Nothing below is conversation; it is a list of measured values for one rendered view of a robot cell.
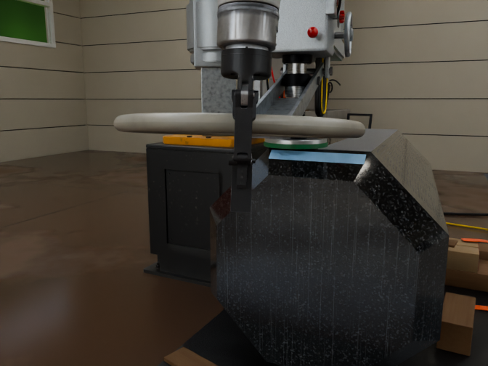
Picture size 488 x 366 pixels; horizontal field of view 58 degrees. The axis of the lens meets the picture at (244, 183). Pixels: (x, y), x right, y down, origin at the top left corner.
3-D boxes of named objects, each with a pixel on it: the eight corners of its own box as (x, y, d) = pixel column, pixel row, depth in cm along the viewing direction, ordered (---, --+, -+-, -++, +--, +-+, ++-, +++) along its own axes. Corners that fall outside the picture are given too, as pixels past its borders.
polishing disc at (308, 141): (269, 138, 164) (269, 134, 164) (327, 139, 160) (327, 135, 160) (260, 144, 144) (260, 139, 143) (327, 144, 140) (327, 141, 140)
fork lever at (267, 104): (283, 76, 173) (282, 63, 171) (332, 75, 168) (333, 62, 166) (229, 137, 114) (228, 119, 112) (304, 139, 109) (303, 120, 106)
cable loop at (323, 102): (319, 116, 224) (322, 51, 218) (327, 116, 223) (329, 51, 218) (313, 118, 203) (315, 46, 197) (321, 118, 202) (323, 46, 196)
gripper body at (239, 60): (273, 46, 61) (270, 113, 62) (271, 57, 69) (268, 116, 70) (219, 43, 61) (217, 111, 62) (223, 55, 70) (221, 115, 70)
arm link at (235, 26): (277, 20, 69) (276, 59, 70) (219, 18, 69) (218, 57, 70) (281, 2, 60) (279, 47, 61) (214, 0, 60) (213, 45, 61)
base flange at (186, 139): (158, 143, 245) (158, 134, 244) (205, 136, 288) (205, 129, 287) (237, 147, 223) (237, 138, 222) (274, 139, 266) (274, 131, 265)
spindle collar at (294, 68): (287, 96, 157) (288, 6, 152) (313, 96, 155) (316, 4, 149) (279, 96, 146) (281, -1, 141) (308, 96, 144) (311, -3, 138)
